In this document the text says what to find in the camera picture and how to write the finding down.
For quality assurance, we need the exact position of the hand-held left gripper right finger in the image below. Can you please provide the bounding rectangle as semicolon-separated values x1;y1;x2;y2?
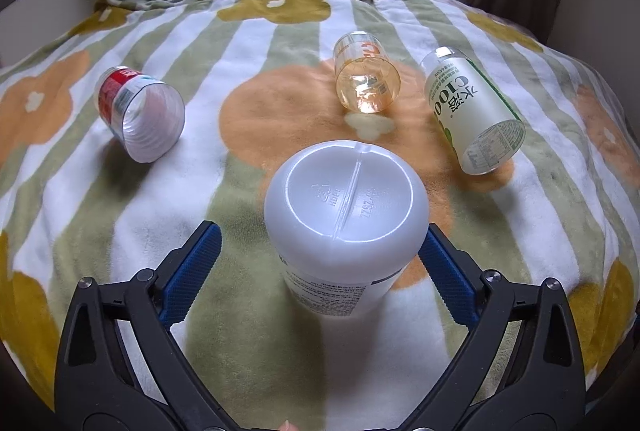
392;223;587;431

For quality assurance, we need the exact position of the clear amber small bottle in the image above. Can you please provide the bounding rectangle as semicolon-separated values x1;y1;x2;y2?
333;32;403;114

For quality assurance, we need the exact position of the large white plastic bottle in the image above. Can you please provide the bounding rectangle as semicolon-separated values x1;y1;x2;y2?
263;140;430;317

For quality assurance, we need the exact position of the floral striped blanket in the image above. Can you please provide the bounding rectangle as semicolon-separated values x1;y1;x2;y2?
0;0;640;431

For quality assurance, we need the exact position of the pale green labelled bottle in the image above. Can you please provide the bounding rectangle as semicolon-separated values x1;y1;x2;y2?
419;46;526;175

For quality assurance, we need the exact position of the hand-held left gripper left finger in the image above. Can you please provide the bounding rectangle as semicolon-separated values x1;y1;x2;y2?
54;220;236;431

